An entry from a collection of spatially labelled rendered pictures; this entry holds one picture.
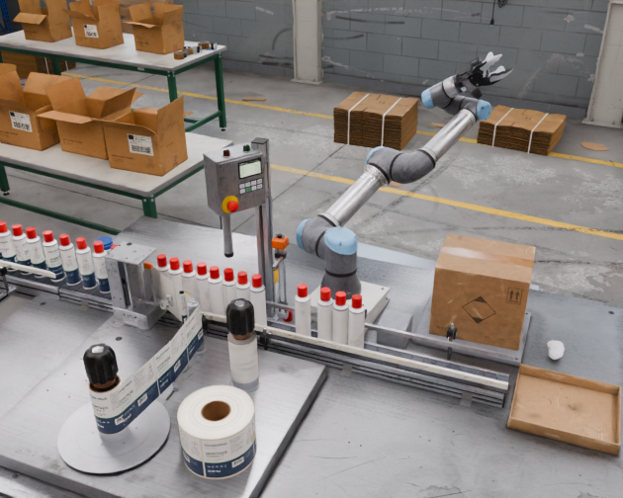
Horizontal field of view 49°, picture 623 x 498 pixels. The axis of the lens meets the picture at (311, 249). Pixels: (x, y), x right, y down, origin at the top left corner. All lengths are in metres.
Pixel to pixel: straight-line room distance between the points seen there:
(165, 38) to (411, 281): 4.07
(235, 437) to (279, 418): 0.26
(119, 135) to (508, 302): 2.36
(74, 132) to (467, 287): 2.64
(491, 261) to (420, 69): 5.39
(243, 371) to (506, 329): 0.87
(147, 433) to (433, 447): 0.80
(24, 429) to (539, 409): 1.50
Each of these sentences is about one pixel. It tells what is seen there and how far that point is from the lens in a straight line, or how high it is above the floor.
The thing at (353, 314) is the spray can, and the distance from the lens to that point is 2.18.
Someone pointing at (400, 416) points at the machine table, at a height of 0.83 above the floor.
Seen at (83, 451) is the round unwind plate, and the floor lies 0.89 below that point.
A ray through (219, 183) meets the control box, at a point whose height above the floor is 1.40.
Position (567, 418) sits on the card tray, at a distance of 2.23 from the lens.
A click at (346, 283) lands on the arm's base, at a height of 0.95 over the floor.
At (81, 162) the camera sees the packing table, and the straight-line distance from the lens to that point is 4.14.
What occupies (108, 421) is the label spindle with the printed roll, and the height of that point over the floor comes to 0.97.
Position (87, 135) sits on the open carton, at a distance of 4.15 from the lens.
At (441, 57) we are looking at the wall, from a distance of 7.49.
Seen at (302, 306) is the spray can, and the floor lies 1.02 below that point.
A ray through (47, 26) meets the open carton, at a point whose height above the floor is 0.93.
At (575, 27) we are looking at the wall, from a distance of 7.13.
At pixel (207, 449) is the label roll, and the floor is 0.99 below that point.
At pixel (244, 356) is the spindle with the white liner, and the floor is 1.02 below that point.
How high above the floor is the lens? 2.30
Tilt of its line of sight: 30 degrees down
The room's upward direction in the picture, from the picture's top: 1 degrees counter-clockwise
